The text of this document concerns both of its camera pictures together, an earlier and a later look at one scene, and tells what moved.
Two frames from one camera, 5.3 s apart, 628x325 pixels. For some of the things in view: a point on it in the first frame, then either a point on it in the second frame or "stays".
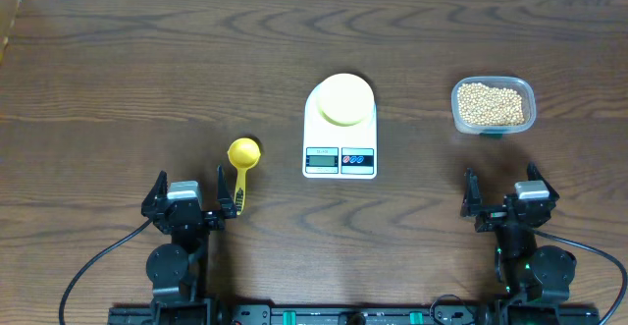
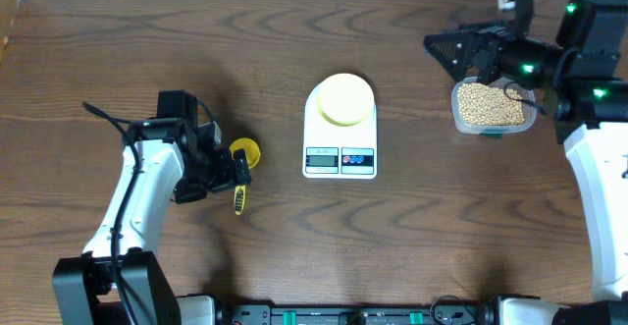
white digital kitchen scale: [337, 151] stays
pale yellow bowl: [344, 99] stays
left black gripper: [216, 221] -> [226, 175]
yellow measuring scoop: [242, 153] stays
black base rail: [357, 314] stays
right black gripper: [472, 206] -> [485, 40]
